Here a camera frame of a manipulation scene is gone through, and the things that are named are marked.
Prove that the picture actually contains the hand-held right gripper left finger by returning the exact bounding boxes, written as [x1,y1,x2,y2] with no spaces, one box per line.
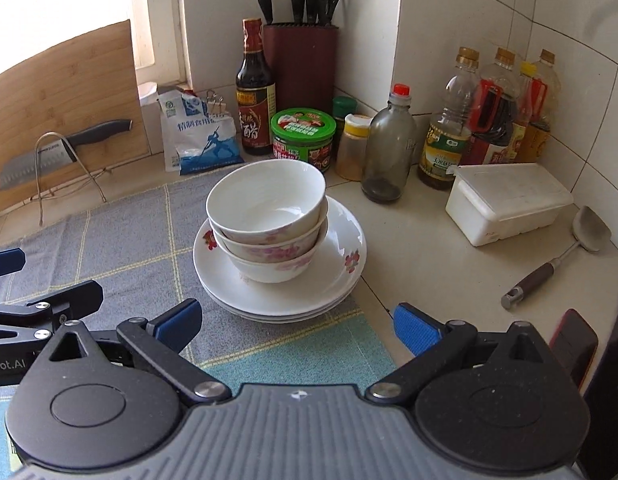
[39,298,232,406]

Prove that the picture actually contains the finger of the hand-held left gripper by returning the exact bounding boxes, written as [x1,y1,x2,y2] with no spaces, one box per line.
[0,248,27,279]
[0,280,104,347]

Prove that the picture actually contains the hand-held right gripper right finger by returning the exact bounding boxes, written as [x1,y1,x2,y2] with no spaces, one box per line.
[365,303,565,406]

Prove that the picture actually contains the white plate red flowers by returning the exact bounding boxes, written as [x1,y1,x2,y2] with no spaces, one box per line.
[193,195,367,311]
[199,270,362,318]
[204,280,360,324]

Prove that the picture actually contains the white bowl pink flowers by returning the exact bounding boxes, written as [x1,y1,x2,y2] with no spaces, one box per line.
[211,210,330,263]
[205,160,328,246]
[218,232,330,285]

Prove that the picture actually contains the grey teal checked towel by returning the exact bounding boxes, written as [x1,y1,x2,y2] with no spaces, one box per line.
[0,179,399,480]

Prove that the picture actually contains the white lidded plastic container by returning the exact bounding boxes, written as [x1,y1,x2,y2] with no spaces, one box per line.
[445,163,574,247]

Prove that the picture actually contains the red phone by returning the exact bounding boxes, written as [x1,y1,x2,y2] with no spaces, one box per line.
[548,308,600,392]

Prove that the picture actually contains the glass bottle red cap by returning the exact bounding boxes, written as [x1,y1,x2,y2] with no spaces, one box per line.
[361,84,418,204]

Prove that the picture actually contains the cooking oil bottle green label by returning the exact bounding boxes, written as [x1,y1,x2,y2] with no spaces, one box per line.
[418,46,482,192]

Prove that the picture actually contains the yellow lid spice jar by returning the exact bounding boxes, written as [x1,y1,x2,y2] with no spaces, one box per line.
[336,114,374,181]

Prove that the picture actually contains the white blue salt bag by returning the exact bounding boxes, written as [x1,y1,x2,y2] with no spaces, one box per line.
[156,85,245,176]

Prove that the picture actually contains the bamboo cutting board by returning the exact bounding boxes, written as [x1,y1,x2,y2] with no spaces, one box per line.
[0,20,152,216]

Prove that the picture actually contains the black appliance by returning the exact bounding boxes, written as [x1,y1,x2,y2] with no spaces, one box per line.
[579,280,618,480]

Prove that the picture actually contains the green lid sauce jar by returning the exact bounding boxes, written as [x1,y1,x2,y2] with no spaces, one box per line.
[270,107,337,173]

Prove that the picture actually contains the amber oil bottle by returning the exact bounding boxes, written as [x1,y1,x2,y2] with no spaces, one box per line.
[519,49,561,164]

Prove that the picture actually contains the dark vinegar bottle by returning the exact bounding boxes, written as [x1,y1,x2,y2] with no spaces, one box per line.
[235,18,277,156]

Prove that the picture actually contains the green cap spice jar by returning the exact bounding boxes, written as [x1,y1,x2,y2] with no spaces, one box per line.
[332,96,358,158]

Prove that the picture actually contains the dark red knife block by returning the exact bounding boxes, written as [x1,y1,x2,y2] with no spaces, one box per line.
[263,22,339,116]

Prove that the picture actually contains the steel knife black handle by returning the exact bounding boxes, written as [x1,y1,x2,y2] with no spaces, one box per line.
[0,120,133,191]

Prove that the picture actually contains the metal wire rack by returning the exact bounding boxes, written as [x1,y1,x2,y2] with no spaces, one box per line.
[34,132,112,226]

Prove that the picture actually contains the metal spatula dark handle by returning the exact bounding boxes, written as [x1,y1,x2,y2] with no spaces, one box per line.
[500,206,611,311]

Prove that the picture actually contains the soy sauce bottle red handle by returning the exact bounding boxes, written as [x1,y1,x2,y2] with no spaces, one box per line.
[461,47,522,167]

